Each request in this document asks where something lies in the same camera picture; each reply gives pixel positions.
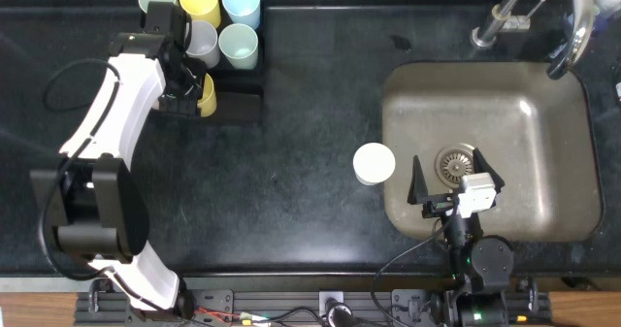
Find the grey cup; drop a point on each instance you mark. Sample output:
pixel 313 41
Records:
pixel 206 43

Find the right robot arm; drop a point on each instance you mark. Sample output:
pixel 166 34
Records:
pixel 492 261

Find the yellow cup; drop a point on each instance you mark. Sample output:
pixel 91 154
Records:
pixel 200 4
pixel 209 99

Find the steel tap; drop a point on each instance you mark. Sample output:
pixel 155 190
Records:
pixel 502 7

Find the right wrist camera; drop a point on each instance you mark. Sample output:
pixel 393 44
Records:
pixel 478 193

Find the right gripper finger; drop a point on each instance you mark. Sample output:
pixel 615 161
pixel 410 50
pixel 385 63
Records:
pixel 417 186
pixel 482 164

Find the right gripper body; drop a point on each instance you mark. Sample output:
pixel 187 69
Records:
pixel 436 206

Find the white cup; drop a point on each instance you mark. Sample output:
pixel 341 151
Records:
pixel 373 163

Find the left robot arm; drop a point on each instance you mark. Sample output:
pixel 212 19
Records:
pixel 126 108

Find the blue cup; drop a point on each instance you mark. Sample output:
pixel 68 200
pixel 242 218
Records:
pixel 241 4

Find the black tray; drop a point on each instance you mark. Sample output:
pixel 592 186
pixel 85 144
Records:
pixel 238 101

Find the mounting rail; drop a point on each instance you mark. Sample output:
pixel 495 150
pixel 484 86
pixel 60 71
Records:
pixel 291 303

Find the steel sink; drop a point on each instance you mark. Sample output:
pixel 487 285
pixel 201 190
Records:
pixel 533 147

